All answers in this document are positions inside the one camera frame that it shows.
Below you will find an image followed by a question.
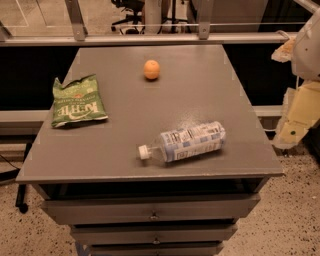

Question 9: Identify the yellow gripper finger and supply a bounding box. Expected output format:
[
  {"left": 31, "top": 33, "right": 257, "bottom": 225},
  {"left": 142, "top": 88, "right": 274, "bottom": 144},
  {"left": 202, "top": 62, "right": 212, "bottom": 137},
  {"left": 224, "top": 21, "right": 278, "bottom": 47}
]
[
  {"left": 272, "top": 81, "right": 320, "bottom": 149},
  {"left": 271, "top": 38, "right": 295, "bottom": 63}
]

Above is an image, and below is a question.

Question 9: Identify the orange fruit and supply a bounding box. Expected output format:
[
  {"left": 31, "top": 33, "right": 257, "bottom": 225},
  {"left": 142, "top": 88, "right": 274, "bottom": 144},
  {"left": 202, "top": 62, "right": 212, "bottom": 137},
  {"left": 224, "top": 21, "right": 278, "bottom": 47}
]
[{"left": 144, "top": 60, "right": 160, "bottom": 80}]

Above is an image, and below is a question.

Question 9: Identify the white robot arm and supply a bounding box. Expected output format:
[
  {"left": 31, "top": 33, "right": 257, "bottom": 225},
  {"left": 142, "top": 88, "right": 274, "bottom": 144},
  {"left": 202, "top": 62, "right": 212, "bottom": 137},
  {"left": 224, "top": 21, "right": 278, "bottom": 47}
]
[{"left": 271, "top": 9, "right": 320, "bottom": 150}]

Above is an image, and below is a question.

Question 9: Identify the blue label plastic bottle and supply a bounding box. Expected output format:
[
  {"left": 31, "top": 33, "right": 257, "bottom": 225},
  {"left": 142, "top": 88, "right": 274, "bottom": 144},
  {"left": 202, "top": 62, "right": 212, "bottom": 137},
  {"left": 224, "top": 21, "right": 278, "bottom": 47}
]
[{"left": 138, "top": 121, "right": 226, "bottom": 163}]

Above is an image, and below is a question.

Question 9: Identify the black office chair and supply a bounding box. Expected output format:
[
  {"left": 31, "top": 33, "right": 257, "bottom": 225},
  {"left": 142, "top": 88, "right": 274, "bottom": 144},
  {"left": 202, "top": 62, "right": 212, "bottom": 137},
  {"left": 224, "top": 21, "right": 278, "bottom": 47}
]
[{"left": 111, "top": 0, "right": 144, "bottom": 34}]

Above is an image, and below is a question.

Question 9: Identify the grey drawer cabinet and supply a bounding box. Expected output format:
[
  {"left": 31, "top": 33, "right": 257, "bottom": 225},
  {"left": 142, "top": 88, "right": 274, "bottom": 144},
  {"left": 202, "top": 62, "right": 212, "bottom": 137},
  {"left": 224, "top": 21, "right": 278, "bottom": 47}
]
[{"left": 18, "top": 45, "right": 282, "bottom": 256}]

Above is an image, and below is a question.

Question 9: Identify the green chip bag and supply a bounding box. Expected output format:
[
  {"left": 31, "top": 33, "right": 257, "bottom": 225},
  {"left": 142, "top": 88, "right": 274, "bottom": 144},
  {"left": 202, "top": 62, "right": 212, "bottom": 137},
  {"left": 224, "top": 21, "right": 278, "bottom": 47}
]
[{"left": 51, "top": 74, "right": 108, "bottom": 128}]

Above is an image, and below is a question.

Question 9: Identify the metal railing frame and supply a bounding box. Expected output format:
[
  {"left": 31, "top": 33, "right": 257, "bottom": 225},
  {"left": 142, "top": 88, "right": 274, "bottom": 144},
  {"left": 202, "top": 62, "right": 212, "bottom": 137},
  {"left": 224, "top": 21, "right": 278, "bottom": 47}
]
[{"left": 0, "top": 0, "right": 320, "bottom": 48}]

